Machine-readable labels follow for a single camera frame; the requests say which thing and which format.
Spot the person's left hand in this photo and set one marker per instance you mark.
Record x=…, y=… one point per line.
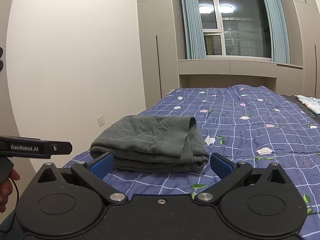
x=6, y=189

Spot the beige wardrobe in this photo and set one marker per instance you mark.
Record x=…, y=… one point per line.
x=162, y=45
x=302, y=21

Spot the light blue curtain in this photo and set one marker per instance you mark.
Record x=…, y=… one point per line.
x=280, y=48
x=194, y=37

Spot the grey fleece pants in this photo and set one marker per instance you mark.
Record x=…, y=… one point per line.
x=153, y=144

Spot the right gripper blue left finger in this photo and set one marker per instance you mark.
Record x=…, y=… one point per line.
x=92, y=175

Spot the blue plaid floral quilt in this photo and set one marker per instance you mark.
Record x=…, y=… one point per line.
x=256, y=125

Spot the beige left wardrobe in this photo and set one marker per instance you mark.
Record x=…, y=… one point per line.
x=162, y=45

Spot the beige window shelf cabinet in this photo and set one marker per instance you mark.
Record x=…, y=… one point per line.
x=219, y=73

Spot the white wall socket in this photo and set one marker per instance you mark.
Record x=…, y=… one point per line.
x=101, y=120

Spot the beige right wardrobe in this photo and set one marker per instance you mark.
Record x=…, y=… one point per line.
x=302, y=21

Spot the window with white frame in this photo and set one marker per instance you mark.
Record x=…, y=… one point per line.
x=235, y=28

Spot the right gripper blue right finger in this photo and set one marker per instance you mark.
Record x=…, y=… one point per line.
x=232, y=175

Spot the white patterned pillow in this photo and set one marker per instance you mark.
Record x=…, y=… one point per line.
x=313, y=104

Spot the left light blue curtain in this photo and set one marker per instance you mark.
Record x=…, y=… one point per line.
x=194, y=37

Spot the right light blue curtain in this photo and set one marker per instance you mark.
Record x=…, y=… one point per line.
x=280, y=48

